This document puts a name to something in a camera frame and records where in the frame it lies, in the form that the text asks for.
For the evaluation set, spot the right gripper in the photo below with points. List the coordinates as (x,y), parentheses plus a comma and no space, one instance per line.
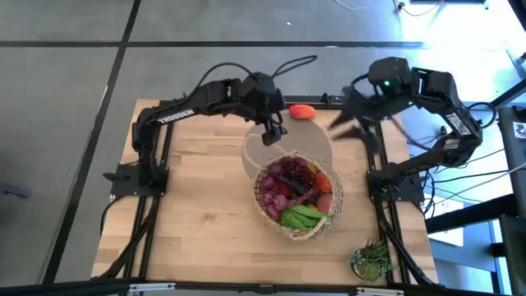
(386,88)

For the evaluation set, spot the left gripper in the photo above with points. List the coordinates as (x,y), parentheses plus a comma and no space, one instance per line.
(263,96)

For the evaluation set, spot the red orange mango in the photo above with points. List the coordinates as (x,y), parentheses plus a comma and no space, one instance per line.
(302,112)

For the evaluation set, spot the red grape bunch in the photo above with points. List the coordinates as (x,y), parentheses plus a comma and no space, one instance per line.
(300,168)

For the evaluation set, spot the dark purple eggplant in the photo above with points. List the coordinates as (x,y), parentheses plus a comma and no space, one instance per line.
(298,185)

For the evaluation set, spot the small orange fruit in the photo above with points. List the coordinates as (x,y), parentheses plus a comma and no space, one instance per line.
(324,183)

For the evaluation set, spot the woven straw basket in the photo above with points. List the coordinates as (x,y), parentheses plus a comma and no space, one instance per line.
(263,205)

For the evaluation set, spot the pink peach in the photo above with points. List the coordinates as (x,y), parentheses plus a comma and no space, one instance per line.
(324,203)

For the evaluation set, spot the green celery bunch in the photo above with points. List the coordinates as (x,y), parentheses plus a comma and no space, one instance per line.
(302,218)

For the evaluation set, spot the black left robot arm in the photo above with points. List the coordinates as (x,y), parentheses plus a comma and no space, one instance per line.
(176,113)

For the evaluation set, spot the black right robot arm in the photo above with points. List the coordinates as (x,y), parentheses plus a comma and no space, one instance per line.
(448,115)

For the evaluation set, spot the potted succulent plant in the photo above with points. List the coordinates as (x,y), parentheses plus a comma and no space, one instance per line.
(372,261)

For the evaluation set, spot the white floor box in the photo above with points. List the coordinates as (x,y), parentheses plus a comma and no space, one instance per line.
(446,234)

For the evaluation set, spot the black floor beam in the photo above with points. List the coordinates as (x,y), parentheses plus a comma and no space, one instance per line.
(472,214)

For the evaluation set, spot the black desk leg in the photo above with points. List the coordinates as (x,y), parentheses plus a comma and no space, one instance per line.
(509,94)

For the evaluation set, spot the white printed tag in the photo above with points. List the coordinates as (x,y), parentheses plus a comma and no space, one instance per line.
(520,130)

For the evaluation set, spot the black side table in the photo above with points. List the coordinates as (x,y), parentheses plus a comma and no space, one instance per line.
(513,185)

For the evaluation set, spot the black rig beam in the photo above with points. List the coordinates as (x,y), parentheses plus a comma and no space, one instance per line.
(61,288)

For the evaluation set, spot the grey chair leg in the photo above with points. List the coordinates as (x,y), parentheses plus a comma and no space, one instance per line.
(14,190)

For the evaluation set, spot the black flat mount bar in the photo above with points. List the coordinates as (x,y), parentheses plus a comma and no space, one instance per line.
(320,99)

